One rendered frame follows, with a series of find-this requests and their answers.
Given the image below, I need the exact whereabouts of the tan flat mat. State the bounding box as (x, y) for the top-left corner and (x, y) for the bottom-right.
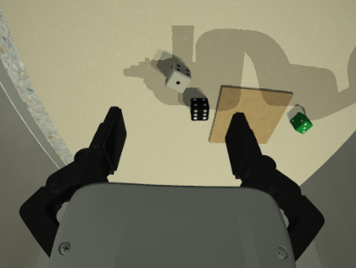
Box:
(209, 87), (293, 144)

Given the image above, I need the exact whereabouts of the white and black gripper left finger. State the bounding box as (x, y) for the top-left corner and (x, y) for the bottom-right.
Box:
(19, 106), (127, 258)

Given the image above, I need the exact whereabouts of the black die with white pips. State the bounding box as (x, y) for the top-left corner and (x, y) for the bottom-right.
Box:
(191, 98), (209, 120)

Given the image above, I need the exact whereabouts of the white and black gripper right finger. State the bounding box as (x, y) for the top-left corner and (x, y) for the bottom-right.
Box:
(225, 112), (325, 262)

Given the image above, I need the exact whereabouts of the green die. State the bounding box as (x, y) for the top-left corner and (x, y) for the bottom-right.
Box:
(290, 112), (313, 134)

